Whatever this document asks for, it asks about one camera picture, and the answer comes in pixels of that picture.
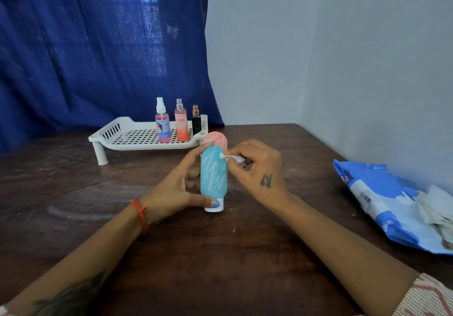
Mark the person's right hand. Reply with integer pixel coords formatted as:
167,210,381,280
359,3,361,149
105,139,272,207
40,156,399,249
219,139,293,214

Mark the person's left hand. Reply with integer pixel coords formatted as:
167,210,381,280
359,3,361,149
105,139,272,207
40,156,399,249
140,141,221,225

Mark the white wet wipe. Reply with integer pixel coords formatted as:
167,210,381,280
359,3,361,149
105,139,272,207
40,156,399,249
219,151,245,165

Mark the teal squeeze bottle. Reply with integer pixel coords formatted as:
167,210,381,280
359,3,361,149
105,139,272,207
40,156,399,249
200,145,228,214

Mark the pink squeeze bottle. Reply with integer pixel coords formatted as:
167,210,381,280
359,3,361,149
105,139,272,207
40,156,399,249
203,131,228,152

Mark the white perforated plastic rack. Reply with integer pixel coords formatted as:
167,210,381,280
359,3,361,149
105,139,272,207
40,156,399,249
88,114,209,166

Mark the orange spray bottle silver cap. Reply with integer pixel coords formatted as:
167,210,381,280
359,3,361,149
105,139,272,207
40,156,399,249
174,98,190,142

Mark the pink spray bottle white cap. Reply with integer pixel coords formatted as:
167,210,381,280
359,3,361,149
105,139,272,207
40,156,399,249
155,97,172,144

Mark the black perfume bottle gold cap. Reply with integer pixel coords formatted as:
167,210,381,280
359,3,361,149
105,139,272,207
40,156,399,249
191,104,202,136

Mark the blue white wet wipes pack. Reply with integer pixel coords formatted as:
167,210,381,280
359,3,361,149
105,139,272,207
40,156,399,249
332,159,453,256

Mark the person's left forearm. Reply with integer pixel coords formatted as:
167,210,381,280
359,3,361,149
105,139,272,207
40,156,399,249
5,206,148,316

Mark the dark wooden table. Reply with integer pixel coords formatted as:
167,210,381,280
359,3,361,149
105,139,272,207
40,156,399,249
0,123,453,316

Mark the dark blue curtain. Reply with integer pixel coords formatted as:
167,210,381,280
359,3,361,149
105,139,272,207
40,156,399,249
0,0,225,156

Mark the patterned right sleeve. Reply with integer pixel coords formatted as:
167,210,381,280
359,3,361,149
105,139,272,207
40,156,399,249
391,273,453,316

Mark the orange thread bracelet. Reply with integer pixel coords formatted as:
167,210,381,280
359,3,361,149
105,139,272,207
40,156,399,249
130,199,150,235

